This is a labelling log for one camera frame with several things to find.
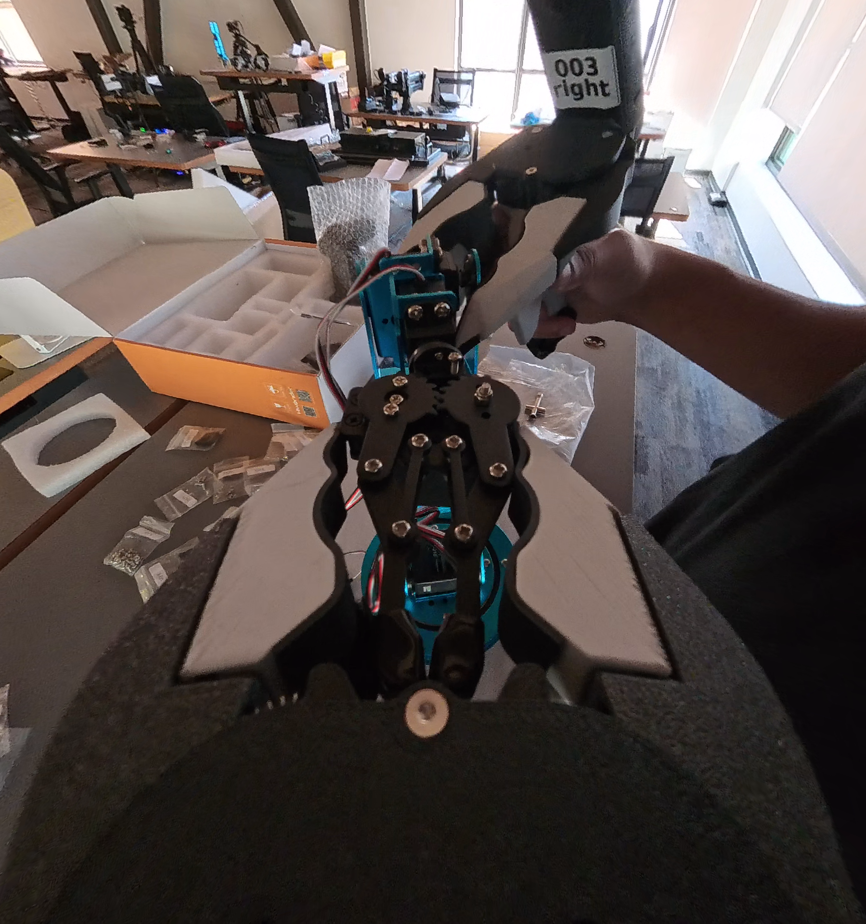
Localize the person's right hand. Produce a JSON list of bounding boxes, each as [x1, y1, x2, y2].
[[539, 227, 668, 350]]

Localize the bubble wrap bag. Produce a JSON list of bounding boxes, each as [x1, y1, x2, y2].
[[306, 174, 395, 293]]

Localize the person's right forearm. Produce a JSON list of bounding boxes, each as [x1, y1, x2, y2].
[[638, 249, 866, 423]]

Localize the black toy robot claw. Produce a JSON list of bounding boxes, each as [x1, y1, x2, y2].
[[329, 341, 532, 697]]

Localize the clear plastic bag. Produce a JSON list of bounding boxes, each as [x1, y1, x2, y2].
[[482, 343, 598, 463]]

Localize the red white black servo cable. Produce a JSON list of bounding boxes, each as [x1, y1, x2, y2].
[[312, 249, 448, 420]]

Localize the white parts box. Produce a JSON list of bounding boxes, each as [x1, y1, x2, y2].
[[0, 185, 393, 379]]

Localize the dark grey desk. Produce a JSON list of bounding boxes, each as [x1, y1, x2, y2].
[[0, 321, 639, 924]]

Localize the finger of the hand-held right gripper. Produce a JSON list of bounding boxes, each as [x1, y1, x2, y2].
[[453, 192, 595, 356], [396, 175, 494, 264]]

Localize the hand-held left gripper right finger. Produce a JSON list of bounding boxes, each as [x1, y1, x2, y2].
[[505, 431, 678, 682]]

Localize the bright paned window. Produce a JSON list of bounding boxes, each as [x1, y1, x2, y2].
[[453, 0, 668, 128]]

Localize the white foam packing piece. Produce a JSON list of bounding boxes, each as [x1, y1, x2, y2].
[[1, 392, 154, 502]]

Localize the cluttered wooden desk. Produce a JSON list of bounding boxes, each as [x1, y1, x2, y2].
[[195, 51, 350, 134]]

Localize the beige roller blind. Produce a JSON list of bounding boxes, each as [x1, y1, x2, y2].
[[763, 0, 866, 297]]

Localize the blue toy robot arm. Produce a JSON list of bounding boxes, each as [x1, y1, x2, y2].
[[349, 243, 523, 668]]

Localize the brown wooden desk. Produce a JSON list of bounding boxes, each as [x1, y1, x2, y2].
[[0, 335, 159, 441]]

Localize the pile of small parts bags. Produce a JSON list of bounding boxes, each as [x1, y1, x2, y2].
[[0, 422, 328, 804]]

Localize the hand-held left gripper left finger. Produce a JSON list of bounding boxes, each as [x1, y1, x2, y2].
[[181, 431, 356, 682]]

